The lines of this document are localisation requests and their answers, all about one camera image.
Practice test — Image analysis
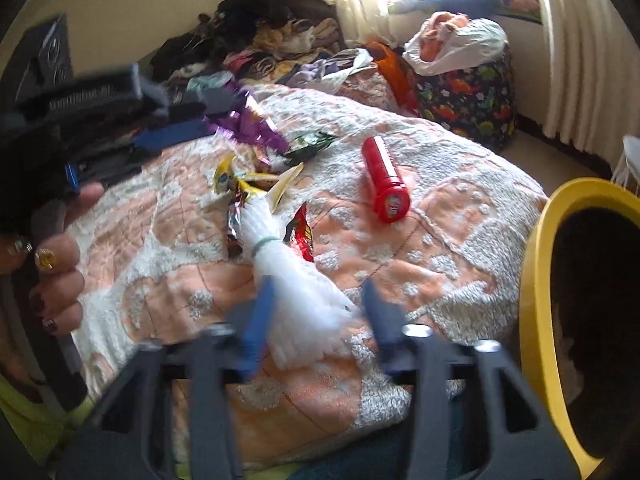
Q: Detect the yellow-rimmed black trash bin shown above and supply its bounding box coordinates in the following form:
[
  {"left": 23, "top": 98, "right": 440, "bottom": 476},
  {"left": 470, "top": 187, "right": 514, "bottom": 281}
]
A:
[{"left": 519, "top": 177, "right": 640, "bottom": 467}]

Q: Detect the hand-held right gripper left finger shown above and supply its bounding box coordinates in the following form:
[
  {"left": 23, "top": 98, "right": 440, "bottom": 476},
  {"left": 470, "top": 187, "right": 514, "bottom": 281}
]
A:
[{"left": 55, "top": 277, "right": 276, "bottom": 480}]

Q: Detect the cream pointed wrapper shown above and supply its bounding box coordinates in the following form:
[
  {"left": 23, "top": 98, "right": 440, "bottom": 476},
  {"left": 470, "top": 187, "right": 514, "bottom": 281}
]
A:
[{"left": 267, "top": 161, "right": 306, "bottom": 211}]

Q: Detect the pink floral pillow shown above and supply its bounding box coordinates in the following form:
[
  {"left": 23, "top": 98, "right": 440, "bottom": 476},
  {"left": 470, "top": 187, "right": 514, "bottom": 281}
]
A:
[{"left": 332, "top": 67, "right": 401, "bottom": 111}]

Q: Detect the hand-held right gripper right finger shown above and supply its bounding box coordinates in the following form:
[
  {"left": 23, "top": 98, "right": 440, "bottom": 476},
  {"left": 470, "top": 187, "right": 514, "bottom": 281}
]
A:
[{"left": 361, "top": 279, "right": 576, "bottom": 480}]

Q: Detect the white round stool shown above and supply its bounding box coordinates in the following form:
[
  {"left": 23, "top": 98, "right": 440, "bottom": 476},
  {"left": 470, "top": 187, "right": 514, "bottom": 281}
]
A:
[{"left": 611, "top": 135, "right": 640, "bottom": 186}]

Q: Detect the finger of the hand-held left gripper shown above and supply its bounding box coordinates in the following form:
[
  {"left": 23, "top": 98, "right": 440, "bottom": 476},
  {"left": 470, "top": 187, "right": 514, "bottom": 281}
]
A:
[
  {"left": 165, "top": 85, "right": 251, "bottom": 121},
  {"left": 75, "top": 120, "right": 216, "bottom": 181}
]

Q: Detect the cream curtain by dressing table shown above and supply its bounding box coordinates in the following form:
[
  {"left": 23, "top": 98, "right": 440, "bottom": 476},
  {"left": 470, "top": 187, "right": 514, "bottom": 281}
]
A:
[{"left": 540, "top": 0, "right": 640, "bottom": 161}]

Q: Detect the green foil wrapper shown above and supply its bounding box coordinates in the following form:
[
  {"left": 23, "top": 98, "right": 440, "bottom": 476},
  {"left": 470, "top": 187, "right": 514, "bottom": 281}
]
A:
[{"left": 287, "top": 131, "right": 338, "bottom": 157}]

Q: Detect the red snack wrapper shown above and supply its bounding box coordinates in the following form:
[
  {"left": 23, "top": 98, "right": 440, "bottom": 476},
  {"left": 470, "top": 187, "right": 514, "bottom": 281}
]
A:
[{"left": 282, "top": 202, "right": 316, "bottom": 263}]

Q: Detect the red cylindrical can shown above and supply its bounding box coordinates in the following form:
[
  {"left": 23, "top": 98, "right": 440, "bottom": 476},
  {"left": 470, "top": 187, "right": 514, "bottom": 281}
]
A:
[{"left": 361, "top": 135, "right": 412, "bottom": 223}]

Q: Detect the dinosaur print laundry bag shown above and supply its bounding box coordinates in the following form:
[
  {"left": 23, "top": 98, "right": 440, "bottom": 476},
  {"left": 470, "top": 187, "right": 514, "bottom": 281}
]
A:
[{"left": 415, "top": 45, "right": 516, "bottom": 151}]

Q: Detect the light blue garment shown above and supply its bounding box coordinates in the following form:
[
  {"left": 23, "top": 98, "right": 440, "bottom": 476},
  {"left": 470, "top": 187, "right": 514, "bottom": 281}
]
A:
[{"left": 187, "top": 71, "right": 236, "bottom": 93}]

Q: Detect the person's left hand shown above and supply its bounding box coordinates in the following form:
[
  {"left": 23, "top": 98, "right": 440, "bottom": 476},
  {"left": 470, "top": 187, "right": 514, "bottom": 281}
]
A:
[{"left": 0, "top": 182, "right": 107, "bottom": 336}]

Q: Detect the white bag of orange clothes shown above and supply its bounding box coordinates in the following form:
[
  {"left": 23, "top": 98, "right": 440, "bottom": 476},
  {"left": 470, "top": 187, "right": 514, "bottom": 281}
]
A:
[{"left": 402, "top": 12, "right": 506, "bottom": 76}]

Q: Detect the purple foil wrapper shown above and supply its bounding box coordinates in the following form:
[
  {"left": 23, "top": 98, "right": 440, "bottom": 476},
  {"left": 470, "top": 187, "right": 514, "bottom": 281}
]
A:
[{"left": 202, "top": 85, "right": 291, "bottom": 158}]

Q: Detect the yellow snack wrapper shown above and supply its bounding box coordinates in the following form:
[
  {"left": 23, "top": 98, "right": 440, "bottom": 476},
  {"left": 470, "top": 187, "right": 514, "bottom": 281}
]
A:
[{"left": 212, "top": 154, "right": 281, "bottom": 196}]

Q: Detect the pink and white blanket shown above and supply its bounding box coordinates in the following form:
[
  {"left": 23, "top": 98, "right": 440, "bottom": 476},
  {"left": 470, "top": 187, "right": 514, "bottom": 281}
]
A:
[{"left": 65, "top": 82, "right": 548, "bottom": 466}]

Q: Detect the pile of dark clothes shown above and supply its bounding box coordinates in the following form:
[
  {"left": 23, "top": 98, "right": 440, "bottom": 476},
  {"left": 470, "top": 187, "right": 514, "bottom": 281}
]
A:
[{"left": 150, "top": 0, "right": 346, "bottom": 86}]

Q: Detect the lime green shirt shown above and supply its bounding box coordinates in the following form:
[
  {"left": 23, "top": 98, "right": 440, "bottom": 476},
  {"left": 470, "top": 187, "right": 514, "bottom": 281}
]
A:
[{"left": 0, "top": 375, "right": 106, "bottom": 466}]

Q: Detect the lavender and white garment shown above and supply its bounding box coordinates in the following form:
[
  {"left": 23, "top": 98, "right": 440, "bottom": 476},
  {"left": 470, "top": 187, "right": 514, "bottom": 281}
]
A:
[{"left": 287, "top": 49, "right": 375, "bottom": 92}]

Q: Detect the brown snack wrapper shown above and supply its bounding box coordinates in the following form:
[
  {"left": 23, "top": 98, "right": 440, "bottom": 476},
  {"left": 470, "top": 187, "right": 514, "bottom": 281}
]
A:
[{"left": 225, "top": 180, "right": 266, "bottom": 256}]

